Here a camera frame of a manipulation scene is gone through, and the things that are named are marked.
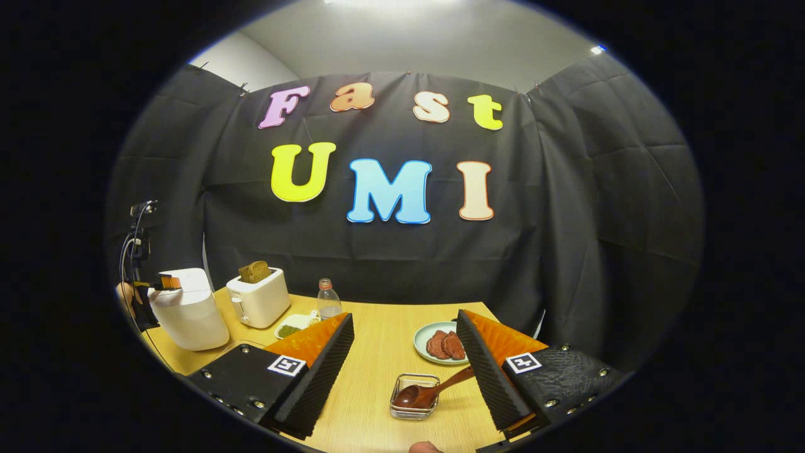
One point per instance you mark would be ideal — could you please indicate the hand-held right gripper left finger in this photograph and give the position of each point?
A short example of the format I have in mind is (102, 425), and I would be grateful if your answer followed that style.
(324, 384)

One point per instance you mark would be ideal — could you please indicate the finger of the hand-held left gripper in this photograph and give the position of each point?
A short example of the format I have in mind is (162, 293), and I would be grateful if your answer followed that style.
(168, 282)

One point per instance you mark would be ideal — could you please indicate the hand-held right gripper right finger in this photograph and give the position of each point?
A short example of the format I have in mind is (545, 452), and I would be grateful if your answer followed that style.
(490, 384)

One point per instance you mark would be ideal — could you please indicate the white rice cooker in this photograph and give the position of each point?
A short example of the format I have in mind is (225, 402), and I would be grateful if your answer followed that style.
(188, 314)

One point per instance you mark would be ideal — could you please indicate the wooden spoon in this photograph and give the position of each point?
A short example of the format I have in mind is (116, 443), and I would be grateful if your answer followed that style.
(412, 395)

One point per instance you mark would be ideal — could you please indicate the brown meat piece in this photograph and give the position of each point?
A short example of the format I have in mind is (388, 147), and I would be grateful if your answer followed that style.
(436, 346)
(454, 347)

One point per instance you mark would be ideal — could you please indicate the green beans pile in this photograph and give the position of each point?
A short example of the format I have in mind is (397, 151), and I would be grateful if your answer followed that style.
(289, 331)

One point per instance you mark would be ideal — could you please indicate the white divided dish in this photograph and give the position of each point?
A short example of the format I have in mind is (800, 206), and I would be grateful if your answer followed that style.
(302, 322)

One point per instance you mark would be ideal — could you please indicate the pale green plate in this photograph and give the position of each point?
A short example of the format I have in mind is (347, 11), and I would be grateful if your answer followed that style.
(422, 346)

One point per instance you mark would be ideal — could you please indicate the brown toast slice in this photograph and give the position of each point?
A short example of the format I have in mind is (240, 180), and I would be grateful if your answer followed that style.
(261, 270)
(246, 275)

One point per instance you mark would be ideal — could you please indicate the clear plastic bottle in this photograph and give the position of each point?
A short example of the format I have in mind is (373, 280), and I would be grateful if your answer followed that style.
(329, 305)

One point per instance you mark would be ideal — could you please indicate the white toaster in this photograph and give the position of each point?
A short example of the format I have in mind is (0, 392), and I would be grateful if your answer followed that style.
(264, 302)

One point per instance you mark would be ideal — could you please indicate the black backdrop cloth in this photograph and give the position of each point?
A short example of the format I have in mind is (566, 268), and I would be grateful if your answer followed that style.
(377, 251)

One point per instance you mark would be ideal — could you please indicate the small ceiling light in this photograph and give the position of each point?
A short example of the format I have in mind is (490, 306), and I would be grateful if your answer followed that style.
(598, 49)

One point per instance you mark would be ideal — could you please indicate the ceiling light panel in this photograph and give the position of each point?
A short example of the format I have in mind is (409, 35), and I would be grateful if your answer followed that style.
(390, 3)

